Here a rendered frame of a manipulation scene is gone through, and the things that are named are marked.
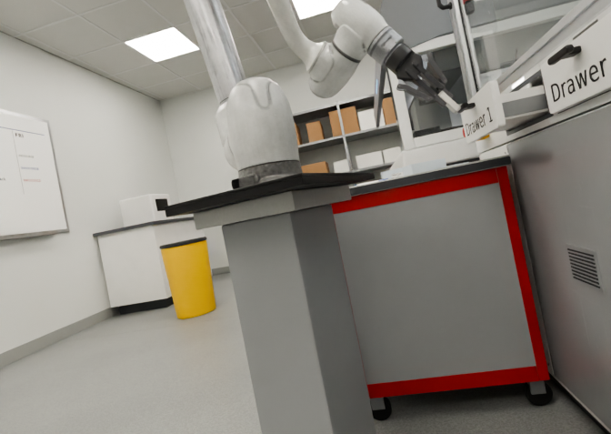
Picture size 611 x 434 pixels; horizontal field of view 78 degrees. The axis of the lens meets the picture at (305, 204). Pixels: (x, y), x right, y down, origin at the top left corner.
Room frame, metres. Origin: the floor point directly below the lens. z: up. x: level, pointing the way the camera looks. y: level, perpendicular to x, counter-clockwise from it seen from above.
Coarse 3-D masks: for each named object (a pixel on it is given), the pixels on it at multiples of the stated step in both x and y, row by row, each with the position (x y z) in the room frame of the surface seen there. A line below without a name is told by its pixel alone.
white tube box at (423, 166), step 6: (426, 162) 1.27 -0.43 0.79; (432, 162) 1.27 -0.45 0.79; (438, 162) 1.27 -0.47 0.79; (444, 162) 1.27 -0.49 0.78; (402, 168) 1.34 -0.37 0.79; (408, 168) 1.29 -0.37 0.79; (414, 168) 1.26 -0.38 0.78; (420, 168) 1.26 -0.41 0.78; (426, 168) 1.27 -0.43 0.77; (432, 168) 1.27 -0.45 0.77; (438, 168) 1.27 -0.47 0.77; (408, 174) 1.30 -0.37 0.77
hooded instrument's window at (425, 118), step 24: (456, 48) 1.78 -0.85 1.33; (384, 72) 1.98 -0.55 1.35; (432, 72) 1.80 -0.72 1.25; (456, 72) 1.78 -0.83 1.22; (384, 96) 2.28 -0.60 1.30; (408, 96) 1.82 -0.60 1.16; (456, 96) 1.78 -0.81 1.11; (384, 120) 2.66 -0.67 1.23; (432, 120) 1.81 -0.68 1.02; (456, 120) 1.79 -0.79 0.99; (384, 144) 3.20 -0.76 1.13
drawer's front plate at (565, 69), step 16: (608, 16) 0.59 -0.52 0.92; (592, 32) 0.63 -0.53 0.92; (608, 32) 0.59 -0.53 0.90; (592, 48) 0.64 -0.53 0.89; (608, 48) 0.60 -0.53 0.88; (544, 64) 0.80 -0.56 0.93; (560, 64) 0.74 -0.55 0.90; (576, 64) 0.69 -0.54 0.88; (592, 64) 0.65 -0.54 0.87; (608, 64) 0.61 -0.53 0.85; (544, 80) 0.82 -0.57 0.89; (560, 80) 0.75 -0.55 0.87; (608, 80) 0.61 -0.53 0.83; (560, 96) 0.77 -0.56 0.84; (576, 96) 0.71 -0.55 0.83; (592, 96) 0.68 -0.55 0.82
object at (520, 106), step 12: (504, 96) 0.88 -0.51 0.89; (516, 96) 0.87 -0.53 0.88; (528, 96) 0.87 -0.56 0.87; (540, 96) 0.86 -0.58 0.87; (504, 108) 0.88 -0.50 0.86; (516, 108) 0.87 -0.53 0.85; (528, 108) 0.87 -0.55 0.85; (540, 108) 0.86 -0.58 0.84; (516, 120) 0.93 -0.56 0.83; (528, 120) 0.98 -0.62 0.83
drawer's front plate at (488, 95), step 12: (492, 84) 0.86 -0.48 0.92; (480, 96) 0.94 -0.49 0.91; (492, 96) 0.86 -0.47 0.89; (480, 108) 0.96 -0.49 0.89; (492, 108) 0.88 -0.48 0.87; (468, 120) 1.08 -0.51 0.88; (480, 120) 0.98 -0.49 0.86; (504, 120) 0.86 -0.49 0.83; (468, 132) 1.11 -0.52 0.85; (480, 132) 1.00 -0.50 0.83; (492, 132) 0.95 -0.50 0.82
